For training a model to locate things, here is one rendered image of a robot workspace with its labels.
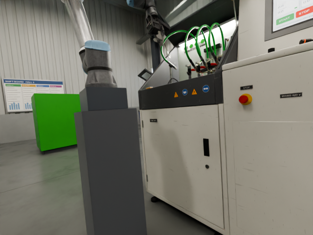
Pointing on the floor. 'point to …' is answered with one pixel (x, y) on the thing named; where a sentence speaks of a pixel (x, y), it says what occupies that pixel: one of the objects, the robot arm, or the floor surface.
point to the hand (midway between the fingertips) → (162, 44)
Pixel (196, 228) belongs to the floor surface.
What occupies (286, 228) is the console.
